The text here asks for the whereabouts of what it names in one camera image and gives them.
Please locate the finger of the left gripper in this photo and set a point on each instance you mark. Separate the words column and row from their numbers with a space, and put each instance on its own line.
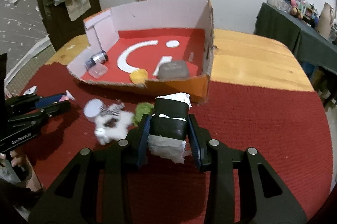
column 44, row 101
column 55, row 109

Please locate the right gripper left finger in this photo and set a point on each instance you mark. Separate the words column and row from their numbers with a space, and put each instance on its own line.
column 140, row 138

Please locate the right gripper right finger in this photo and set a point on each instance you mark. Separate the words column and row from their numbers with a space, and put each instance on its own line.
column 199, row 143

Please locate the green plush ball toy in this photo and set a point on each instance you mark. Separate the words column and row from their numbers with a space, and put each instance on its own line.
column 142, row 109

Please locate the black roll with white paper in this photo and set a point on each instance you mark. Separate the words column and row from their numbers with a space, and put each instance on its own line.
column 168, row 123

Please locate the white plush toy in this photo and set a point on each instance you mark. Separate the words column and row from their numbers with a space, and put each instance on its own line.
column 112, row 123

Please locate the yellow plastic cap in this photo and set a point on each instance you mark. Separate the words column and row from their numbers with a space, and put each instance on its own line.
column 138, row 76

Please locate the dark blue bottle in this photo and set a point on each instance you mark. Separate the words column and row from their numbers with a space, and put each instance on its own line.
column 100, row 57

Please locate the pink and yellow toy figure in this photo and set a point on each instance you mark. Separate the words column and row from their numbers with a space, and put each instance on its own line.
column 66, row 96

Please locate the person's left hand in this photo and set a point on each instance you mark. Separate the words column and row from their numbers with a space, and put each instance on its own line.
column 18, row 158

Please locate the white round lid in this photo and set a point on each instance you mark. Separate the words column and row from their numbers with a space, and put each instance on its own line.
column 92, row 109

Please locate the clear plastic container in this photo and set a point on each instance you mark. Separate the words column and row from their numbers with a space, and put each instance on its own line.
column 97, row 70

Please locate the grey earbuds case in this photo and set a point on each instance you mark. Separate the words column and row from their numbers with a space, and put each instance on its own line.
column 173, row 70

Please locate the wooden table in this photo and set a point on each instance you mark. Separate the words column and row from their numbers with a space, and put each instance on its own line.
column 235, row 58

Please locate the red and white cardboard box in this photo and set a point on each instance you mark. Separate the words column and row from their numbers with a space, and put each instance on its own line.
column 102, row 28

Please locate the dark green side table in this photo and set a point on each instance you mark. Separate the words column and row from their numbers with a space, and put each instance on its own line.
column 305, row 43

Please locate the beige jug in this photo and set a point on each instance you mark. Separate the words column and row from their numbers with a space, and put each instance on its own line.
column 326, row 20

